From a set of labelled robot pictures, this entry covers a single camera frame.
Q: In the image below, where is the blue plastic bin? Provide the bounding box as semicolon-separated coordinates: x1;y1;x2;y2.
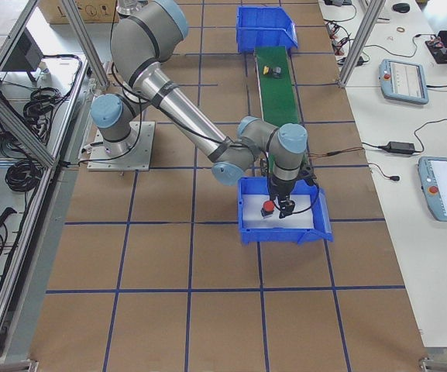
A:
237;176;334;246
236;6;298;53

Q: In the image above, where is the aluminium frame post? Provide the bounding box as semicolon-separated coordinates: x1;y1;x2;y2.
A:
338;0;385;88

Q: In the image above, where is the yellow mushroom push button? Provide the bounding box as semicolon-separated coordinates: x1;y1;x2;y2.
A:
263;65;282;78

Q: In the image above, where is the left blue plastic bin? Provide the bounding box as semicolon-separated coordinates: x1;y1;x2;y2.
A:
236;6;298;53

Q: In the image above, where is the green conveyor belt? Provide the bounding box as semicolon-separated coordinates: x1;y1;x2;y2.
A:
254;46;314;184

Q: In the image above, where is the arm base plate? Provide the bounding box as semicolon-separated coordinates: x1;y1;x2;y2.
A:
87;121;156;171

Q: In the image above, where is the white foam pad right bin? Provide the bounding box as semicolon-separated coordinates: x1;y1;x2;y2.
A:
242;194;314;229

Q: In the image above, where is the black power adapter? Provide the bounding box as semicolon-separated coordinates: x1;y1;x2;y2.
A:
384;141;417;155

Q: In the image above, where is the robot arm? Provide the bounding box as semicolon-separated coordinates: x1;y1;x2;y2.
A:
110;1;307;219

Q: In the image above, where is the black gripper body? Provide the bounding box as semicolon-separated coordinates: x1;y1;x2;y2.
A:
267;174;296;205

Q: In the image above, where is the red mushroom push button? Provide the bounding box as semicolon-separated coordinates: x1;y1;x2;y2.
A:
261;200;275;218

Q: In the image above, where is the far teach pendant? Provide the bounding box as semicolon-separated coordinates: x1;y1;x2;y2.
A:
379;59;429;105

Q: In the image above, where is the right blue plastic bin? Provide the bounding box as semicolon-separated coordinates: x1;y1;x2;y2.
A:
237;176;334;246

